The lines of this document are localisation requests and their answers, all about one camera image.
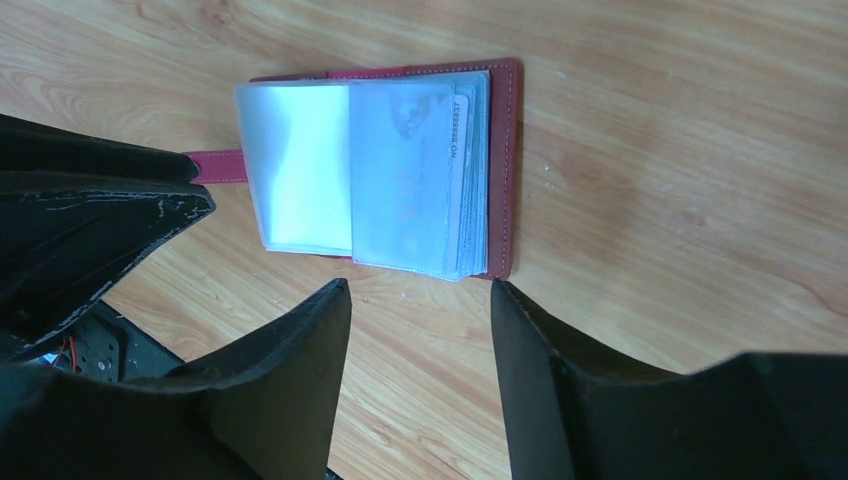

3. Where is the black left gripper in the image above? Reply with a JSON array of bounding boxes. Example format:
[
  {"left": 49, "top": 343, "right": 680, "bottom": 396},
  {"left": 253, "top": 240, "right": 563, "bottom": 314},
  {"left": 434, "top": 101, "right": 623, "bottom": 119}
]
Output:
[{"left": 1, "top": 114, "right": 215, "bottom": 385}]

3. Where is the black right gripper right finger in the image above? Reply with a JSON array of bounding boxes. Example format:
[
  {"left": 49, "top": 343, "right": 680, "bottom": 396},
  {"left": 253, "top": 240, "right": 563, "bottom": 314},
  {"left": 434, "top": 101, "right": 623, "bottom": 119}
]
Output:
[{"left": 491, "top": 280, "right": 847, "bottom": 479}]

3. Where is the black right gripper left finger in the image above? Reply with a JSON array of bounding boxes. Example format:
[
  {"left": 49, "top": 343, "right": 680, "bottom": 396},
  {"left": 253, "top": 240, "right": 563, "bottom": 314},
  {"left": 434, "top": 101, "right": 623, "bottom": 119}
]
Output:
[{"left": 1, "top": 278, "right": 352, "bottom": 479}]

